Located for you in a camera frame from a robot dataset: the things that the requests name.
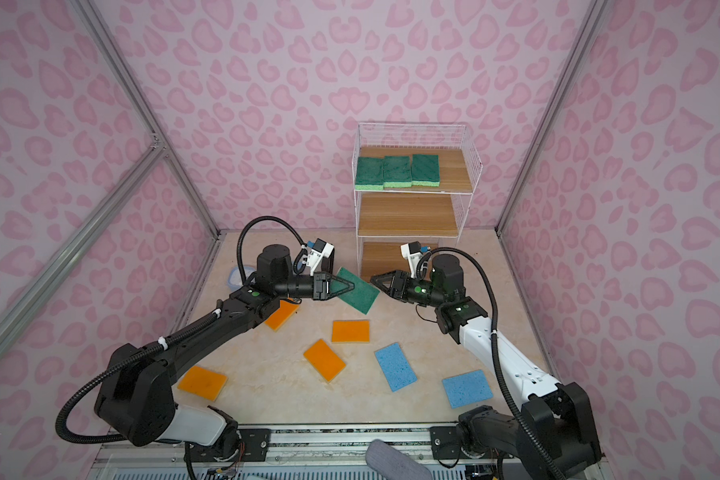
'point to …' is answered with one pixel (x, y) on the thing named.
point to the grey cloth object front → (393, 464)
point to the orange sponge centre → (351, 331)
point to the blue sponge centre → (395, 367)
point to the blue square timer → (235, 278)
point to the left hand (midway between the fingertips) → (354, 285)
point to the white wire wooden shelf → (430, 216)
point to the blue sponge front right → (467, 388)
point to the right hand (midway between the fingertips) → (376, 281)
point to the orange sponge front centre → (325, 360)
